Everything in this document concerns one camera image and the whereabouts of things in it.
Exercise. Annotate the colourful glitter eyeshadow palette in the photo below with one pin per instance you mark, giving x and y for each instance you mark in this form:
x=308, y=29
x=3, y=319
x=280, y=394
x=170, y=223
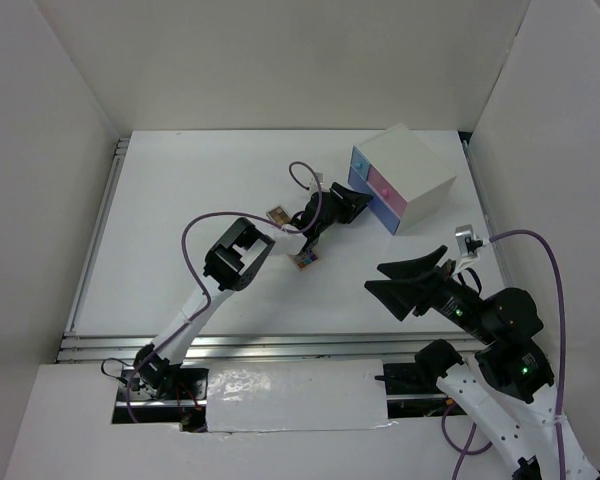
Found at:
x=304, y=260

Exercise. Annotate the white drawer cabinet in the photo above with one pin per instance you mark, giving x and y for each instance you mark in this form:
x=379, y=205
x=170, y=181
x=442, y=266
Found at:
x=418, y=174

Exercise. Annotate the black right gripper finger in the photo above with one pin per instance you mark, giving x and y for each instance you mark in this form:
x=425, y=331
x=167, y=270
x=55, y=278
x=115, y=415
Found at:
x=417, y=269
x=404, y=297

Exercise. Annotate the light blue drawer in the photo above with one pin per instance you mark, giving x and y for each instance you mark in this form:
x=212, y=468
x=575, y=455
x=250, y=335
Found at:
x=359, y=163

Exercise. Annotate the white front cover board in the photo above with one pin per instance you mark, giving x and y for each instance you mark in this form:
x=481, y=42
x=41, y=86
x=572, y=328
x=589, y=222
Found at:
x=296, y=396

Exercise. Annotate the pink drawer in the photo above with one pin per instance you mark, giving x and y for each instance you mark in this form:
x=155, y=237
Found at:
x=388, y=193

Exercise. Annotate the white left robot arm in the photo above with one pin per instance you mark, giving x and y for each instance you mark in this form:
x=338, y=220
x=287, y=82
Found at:
x=230, y=266

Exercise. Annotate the aluminium frame rail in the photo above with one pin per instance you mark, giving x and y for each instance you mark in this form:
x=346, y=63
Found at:
x=171, y=198

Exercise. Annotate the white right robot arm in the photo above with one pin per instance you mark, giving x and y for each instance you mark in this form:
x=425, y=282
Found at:
x=513, y=400

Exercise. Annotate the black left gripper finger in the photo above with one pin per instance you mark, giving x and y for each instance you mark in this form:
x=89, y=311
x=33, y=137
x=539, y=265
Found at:
x=350, y=211
x=350, y=198

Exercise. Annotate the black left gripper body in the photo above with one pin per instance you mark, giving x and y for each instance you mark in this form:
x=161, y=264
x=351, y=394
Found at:
x=332, y=218

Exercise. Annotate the purple-blue drawer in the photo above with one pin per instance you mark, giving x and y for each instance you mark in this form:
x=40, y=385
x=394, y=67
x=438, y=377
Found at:
x=378, y=206

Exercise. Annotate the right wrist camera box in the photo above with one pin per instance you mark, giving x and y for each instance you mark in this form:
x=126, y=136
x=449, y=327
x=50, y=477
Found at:
x=469, y=245

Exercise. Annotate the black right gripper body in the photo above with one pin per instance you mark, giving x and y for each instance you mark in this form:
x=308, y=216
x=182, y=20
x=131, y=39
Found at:
x=457, y=300

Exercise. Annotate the long brown eyeshadow palette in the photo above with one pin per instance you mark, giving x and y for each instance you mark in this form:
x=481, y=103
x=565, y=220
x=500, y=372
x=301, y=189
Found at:
x=278, y=215

